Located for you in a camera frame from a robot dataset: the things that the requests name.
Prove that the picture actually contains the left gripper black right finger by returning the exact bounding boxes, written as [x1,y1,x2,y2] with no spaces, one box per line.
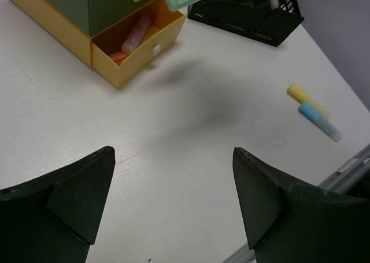
[232,147,369,262]

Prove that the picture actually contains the orange grey highlighter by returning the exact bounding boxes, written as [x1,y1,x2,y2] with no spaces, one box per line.
[109,50,128,66]

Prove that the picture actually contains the yellow bottom drawer box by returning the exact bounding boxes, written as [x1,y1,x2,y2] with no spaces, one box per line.
[11,0,186,87]

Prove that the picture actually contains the pastel purple highlighter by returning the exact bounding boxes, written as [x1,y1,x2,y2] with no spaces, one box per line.
[121,15,151,55]

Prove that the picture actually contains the green drawer box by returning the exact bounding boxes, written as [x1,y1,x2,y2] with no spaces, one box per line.
[47,0,152,36]

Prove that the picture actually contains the pastel yellow highlighter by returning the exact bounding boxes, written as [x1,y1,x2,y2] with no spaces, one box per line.
[287,84,329,119]

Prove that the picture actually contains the black three-slot file holder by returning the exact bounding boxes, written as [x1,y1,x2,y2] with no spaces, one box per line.
[187,0,304,47]

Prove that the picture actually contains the pastel blue highlighter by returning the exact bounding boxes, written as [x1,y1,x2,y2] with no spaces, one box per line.
[298,102,342,142]

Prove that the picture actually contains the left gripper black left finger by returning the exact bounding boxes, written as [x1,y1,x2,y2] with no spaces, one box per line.
[1,146,115,262]

